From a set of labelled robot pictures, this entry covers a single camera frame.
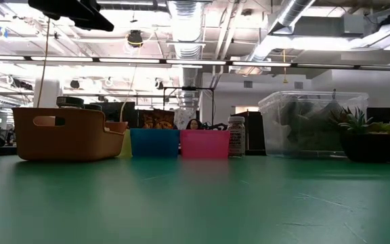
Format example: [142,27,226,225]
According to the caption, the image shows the silver ventilation duct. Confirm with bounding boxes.
[166,0,207,109]

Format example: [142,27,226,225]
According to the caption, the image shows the orange spice packet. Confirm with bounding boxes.
[157,110,176,129]
[137,108,164,129]

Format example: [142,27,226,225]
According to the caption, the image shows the clear plastic storage box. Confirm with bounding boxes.
[258,90,370,157]

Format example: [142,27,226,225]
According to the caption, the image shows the yellow hanging cord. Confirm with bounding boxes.
[37,18,51,108]

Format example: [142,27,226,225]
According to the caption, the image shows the orange plastic basket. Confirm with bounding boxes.
[12,107,129,161]

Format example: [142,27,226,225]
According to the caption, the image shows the white capped spice jar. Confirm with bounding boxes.
[227,116,246,158]

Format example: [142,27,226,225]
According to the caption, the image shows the teal blue bin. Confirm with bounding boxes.
[129,128,181,159]

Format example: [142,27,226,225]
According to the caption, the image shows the long ceiling light bar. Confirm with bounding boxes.
[0,55,390,71]

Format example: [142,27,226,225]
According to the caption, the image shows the potted succulent plant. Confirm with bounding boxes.
[330,106,390,163]

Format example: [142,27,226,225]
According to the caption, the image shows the pink bin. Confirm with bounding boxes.
[179,129,231,159]

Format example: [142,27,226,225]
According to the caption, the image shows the person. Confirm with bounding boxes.
[185,118,202,131]

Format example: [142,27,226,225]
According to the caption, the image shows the yellow-green bin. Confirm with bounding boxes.
[118,128,133,159]

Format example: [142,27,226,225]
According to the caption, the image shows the dark cabinet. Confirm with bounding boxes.
[232,110,267,153]

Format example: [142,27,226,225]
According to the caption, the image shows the black metal frame stand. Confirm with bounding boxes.
[162,86,216,127]

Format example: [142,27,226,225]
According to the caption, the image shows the grey crumpled cloths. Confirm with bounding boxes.
[276,101,345,152]

